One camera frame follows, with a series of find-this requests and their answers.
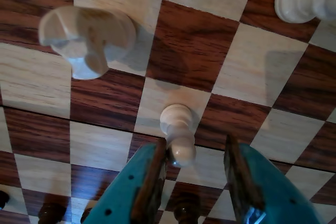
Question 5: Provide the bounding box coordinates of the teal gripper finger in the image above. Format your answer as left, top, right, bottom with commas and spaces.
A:
224, 134, 323, 224
83, 137, 169, 224

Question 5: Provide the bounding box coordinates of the dark brown chess pawn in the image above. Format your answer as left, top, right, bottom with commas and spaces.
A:
80, 208, 92, 223
38, 201, 66, 224
0, 191, 10, 209

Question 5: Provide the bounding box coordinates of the white chess knight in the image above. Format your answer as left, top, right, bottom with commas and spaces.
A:
38, 5, 137, 80

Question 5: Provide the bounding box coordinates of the wooden folding chessboard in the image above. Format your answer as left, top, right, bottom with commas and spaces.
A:
0, 0, 336, 224

